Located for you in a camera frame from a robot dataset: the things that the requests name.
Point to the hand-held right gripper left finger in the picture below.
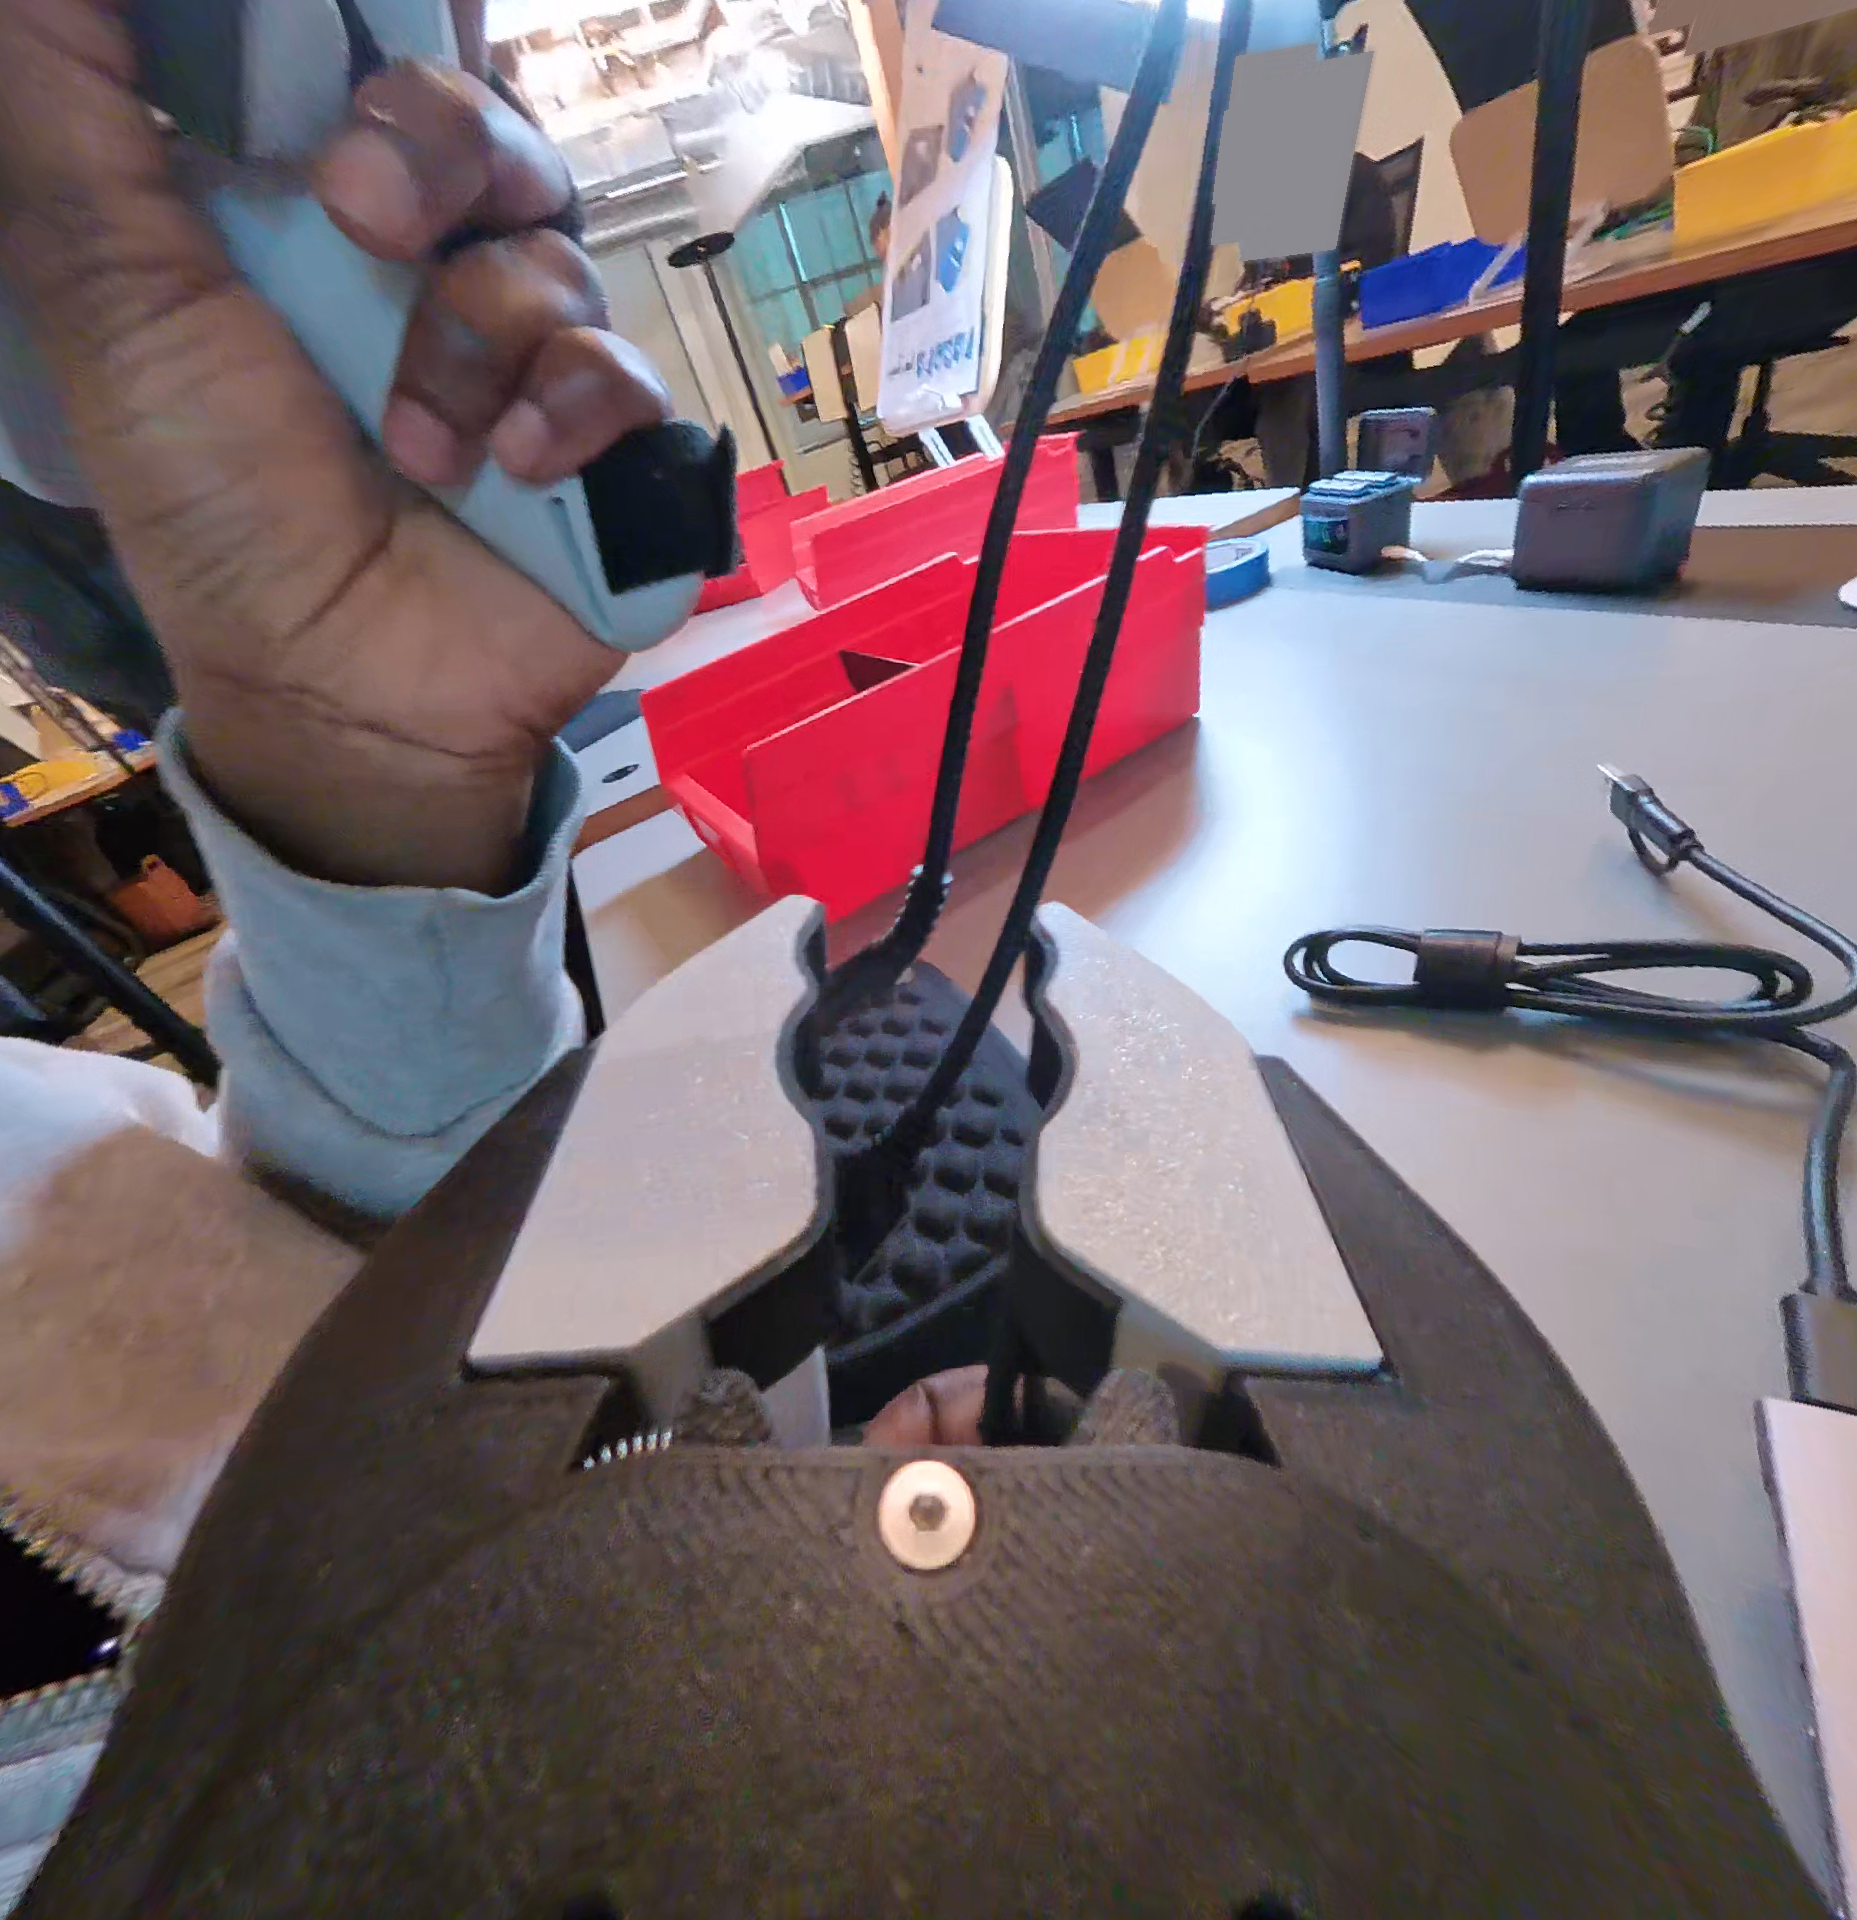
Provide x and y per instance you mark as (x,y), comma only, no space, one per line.
(672,1170)

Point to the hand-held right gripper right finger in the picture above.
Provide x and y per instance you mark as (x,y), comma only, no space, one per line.
(1213,1201)

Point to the red plastic bin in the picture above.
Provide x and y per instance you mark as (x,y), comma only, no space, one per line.
(929,519)
(870,781)
(762,524)

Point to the grey usb hub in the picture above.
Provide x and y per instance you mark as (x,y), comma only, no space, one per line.
(1844,1650)

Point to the person's left forearm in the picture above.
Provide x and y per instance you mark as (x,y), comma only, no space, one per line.
(388,990)

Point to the person's left hand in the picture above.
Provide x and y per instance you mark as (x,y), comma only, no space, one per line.
(268,571)

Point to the person's right hand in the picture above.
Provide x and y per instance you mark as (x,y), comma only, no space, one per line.
(936,1410)

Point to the black mesh cushion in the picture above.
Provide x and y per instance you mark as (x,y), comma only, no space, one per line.
(929,1080)

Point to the black pole with round disc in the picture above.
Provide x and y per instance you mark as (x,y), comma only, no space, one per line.
(706,252)
(1551,225)

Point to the small poster on stand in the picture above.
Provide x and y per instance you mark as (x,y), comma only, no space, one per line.
(951,225)

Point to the yellow plastic bin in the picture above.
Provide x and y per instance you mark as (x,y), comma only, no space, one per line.
(1122,364)
(1767,180)
(1271,312)

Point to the blue tape roll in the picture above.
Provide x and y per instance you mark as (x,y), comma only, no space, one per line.
(1238,572)

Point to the small blue black device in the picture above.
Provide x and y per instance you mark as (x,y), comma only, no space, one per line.
(1356,524)

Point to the small grey cube device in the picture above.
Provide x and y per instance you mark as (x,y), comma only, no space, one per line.
(1396,443)

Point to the black tripod pole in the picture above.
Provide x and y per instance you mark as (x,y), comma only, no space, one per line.
(1327,375)

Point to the black cube device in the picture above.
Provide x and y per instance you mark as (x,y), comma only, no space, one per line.
(1612,519)

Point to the blue plastic bin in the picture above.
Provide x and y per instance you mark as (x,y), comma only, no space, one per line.
(1431,285)

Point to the long wooden table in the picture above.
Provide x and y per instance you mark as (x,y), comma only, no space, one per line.
(1694,279)

